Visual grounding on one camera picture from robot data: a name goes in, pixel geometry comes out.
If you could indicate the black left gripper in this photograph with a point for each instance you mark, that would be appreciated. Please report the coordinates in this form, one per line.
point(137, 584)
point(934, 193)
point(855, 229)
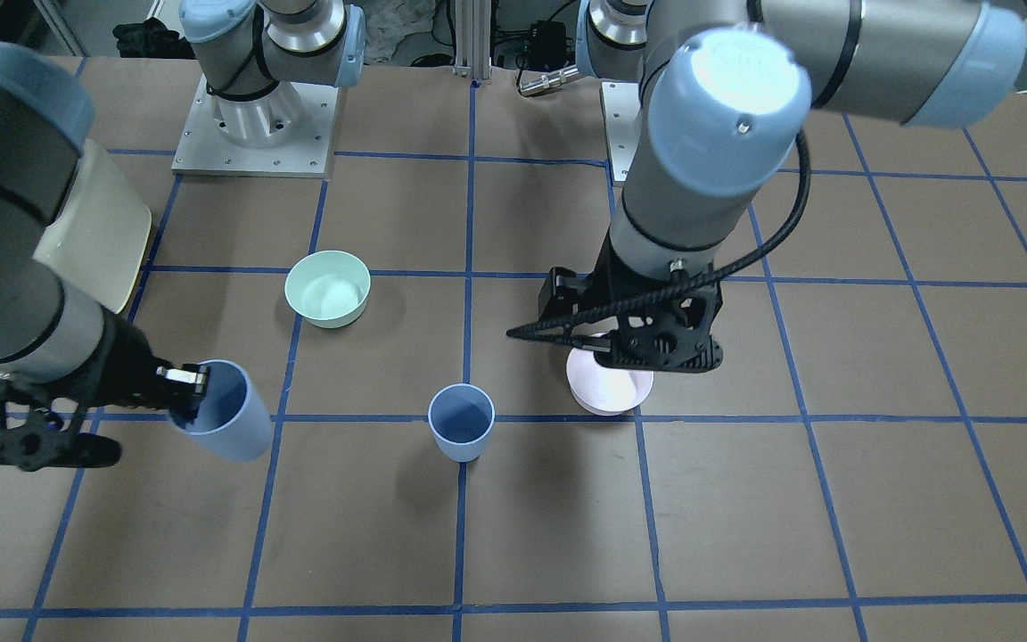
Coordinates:
point(562, 290)

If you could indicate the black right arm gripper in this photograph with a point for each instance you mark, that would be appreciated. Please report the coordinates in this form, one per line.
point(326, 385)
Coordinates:
point(124, 363)

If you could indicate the blue cup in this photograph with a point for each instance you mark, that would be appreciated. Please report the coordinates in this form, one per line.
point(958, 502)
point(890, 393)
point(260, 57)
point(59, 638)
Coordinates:
point(461, 417)
point(231, 420)

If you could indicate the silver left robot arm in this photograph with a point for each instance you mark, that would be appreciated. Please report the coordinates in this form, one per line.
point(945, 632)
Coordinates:
point(721, 174)

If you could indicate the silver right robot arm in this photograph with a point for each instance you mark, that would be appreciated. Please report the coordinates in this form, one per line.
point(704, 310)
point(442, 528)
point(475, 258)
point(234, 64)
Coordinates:
point(270, 70)

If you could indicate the pink bowl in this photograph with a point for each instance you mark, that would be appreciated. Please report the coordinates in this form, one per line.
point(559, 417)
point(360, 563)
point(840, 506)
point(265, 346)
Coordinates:
point(605, 391)

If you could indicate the cream toaster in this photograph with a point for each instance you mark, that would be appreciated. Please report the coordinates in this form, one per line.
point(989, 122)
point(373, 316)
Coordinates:
point(99, 237)

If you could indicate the green bowl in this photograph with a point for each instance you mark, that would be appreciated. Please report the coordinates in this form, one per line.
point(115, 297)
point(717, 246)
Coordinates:
point(328, 288)

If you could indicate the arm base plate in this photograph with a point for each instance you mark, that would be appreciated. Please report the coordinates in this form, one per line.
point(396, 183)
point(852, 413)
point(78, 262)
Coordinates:
point(622, 126)
point(288, 133)

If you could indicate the aluminium frame post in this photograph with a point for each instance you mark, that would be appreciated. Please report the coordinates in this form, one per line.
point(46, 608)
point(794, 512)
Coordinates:
point(471, 26)

